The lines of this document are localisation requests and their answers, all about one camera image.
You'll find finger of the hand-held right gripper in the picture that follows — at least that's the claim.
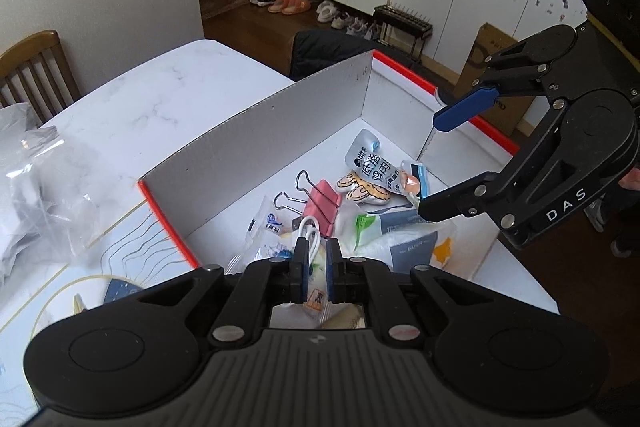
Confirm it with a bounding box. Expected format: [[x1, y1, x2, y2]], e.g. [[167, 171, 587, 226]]
[[432, 26, 578, 132], [417, 97, 621, 250]]

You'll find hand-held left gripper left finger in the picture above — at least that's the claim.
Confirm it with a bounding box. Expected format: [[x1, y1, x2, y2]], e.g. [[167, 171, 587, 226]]
[[137, 238, 308, 348]]

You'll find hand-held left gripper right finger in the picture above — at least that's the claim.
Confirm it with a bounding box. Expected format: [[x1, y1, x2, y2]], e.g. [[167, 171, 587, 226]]
[[326, 238, 496, 348]]

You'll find white charging cable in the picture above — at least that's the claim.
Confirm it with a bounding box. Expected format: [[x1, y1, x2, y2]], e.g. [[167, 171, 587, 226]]
[[291, 215, 322, 259]]

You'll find white orange snack packet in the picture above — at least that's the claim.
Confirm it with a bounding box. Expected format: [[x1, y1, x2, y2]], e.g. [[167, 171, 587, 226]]
[[399, 159, 432, 201]]

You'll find printed tissue pack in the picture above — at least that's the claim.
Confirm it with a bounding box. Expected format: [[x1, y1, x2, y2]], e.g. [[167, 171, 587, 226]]
[[350, 208, 458, 282]]

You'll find pink binder clip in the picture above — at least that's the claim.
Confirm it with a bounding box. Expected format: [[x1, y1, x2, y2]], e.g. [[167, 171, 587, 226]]
[[273, 191, 337, 239], [295, 169, 342, 214]]

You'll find red and white cardboard box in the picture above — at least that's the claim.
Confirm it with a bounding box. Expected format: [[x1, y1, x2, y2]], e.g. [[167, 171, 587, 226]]
[[137, 49, 560, 314]]

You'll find white patterned desktop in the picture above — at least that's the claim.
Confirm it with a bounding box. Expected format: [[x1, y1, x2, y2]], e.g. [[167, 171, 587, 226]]
[[0, 39, 561, 413]]

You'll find small orange label packet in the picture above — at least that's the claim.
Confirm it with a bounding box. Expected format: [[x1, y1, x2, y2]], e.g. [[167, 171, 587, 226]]
[[304, 288, 327, 314]]

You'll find clear blue print packet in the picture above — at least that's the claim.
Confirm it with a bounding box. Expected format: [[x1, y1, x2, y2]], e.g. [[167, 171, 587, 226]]
[[244, 194, 293, 269]]

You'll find large brown cardboard box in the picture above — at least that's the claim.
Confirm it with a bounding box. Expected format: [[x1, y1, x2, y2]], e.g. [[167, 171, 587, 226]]
[[452, 23, 537, 138]]

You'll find cartoon figure charm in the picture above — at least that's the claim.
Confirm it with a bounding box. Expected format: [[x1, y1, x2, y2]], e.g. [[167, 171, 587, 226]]
[[334, 171, 392, 206]]

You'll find white black print packet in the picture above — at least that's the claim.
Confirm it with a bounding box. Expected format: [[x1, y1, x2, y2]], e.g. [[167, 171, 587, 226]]
[[344, 129, 402, 194]]

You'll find black metal rack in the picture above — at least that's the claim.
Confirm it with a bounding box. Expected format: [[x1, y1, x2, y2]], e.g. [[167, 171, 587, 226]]
[[372, 3, 434, 58]]

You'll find black cloth covered chair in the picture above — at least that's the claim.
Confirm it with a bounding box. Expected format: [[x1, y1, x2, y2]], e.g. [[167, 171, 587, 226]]
[[290, 29, 417, 84]]

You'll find person's leg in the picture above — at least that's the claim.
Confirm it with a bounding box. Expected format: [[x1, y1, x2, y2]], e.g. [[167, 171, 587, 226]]
[[585, 187, 640, 259]]

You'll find row of shoes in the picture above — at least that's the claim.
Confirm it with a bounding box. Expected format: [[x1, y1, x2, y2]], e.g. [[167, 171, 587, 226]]
[[248, 0, 382, 40]]

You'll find clear plastic bag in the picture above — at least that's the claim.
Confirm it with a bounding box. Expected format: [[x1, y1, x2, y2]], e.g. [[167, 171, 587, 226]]
[[0, 102, 107, 284]]

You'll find wooden chair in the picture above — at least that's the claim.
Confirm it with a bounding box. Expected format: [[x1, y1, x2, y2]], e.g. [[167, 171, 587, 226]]
[[0, 29, 83, 128]]

